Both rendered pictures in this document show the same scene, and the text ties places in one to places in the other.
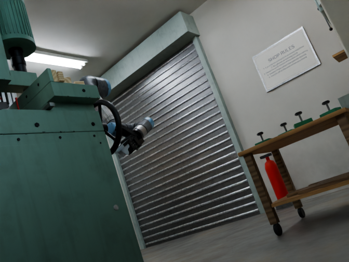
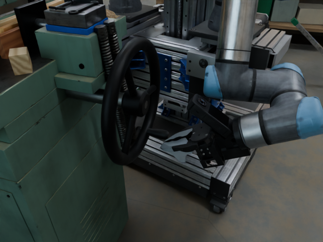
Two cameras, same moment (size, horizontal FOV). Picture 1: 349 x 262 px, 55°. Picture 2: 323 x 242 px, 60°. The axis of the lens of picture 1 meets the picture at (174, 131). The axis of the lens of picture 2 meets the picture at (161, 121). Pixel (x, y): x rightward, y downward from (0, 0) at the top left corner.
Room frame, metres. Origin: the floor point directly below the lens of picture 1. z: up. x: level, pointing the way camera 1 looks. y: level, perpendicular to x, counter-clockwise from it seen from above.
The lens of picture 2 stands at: (1.47, -0.20, 1.15)
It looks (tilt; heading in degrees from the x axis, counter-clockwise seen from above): 36 degrees down; 72
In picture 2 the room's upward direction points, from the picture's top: straight up
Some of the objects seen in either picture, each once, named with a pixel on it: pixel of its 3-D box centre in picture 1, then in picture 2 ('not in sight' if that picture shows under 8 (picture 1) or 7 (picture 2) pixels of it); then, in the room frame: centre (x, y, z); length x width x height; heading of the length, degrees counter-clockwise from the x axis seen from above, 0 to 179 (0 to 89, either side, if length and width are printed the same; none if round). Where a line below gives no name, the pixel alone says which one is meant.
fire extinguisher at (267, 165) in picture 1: (276, 180); not in sight; (3.83, -0.88, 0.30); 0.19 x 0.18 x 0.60; 144
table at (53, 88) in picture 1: (50, 121); (55, 57); (1.43, 0.51, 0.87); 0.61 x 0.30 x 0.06; 53
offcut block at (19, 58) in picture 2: not in sight; (20, 60); (1.37, 0.39, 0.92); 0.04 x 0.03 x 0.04; 93
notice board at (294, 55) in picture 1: (284, 60); not in sight; (3.56, -1.40, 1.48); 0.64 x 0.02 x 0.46; 54
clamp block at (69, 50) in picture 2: not in sight; (82, 43); (1.50, 0.46, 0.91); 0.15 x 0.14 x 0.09; 53
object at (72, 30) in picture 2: not in sight; (79, 10); (1.50, 0.47, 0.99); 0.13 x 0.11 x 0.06; 53
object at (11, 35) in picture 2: not in sight; (31, 33); (1.39, 0.54, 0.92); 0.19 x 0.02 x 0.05; 53
